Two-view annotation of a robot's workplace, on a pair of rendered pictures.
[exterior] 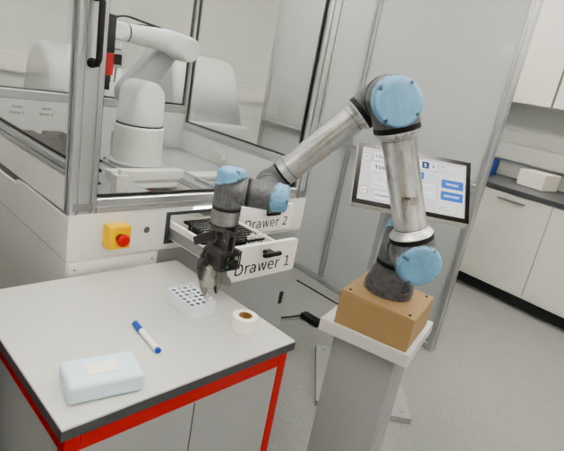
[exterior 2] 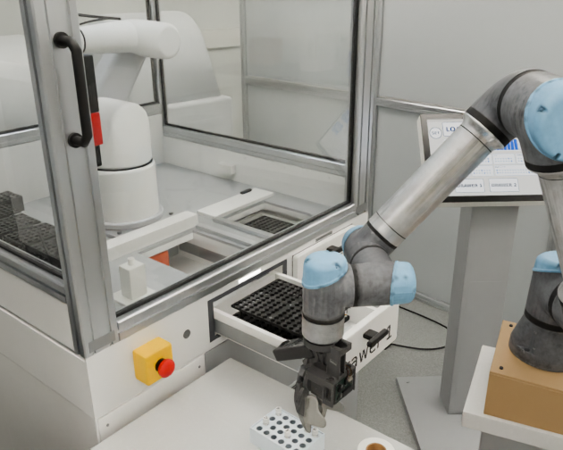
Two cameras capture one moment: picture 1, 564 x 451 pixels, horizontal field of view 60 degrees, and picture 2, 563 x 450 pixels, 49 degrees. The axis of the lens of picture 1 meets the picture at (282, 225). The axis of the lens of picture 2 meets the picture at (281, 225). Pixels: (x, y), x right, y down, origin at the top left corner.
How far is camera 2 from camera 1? 0.44 m
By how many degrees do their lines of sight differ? 6
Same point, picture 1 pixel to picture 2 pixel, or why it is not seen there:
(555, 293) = not seen: outside the picture
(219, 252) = (328, 379)
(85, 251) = (116, 395)
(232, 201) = (335, 307)
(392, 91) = not seen: outside the picture
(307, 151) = (418, 201)
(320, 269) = not seen: hidden behind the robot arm
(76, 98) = (63, 198)
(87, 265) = (121, 411)
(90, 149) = (96, 261)
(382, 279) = (543, 345)
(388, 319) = not seen: outside the picture
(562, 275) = not seen: outside the picture
